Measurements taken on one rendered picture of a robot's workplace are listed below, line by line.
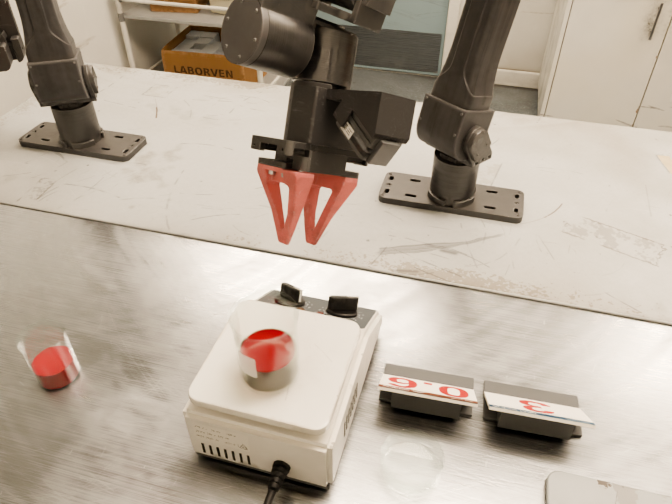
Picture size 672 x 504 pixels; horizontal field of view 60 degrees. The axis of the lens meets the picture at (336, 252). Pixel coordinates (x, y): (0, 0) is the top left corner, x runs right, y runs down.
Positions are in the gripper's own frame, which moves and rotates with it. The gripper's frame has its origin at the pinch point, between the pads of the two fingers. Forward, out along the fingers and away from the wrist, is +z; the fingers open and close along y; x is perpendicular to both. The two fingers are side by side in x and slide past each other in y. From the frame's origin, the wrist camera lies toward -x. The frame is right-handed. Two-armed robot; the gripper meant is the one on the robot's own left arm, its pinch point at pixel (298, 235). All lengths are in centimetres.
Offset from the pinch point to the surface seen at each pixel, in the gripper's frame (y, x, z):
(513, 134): 52, 11, -16
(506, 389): 14.7, -17.6, 11.4
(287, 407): -8.4, -12.2, 11.4
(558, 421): 11.9, -24.5, 10.9
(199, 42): 99, 218, -47
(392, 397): 4.4, -12.0, 12.9
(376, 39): 202, 207, -72
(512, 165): 44.7, 5.7, -10.7
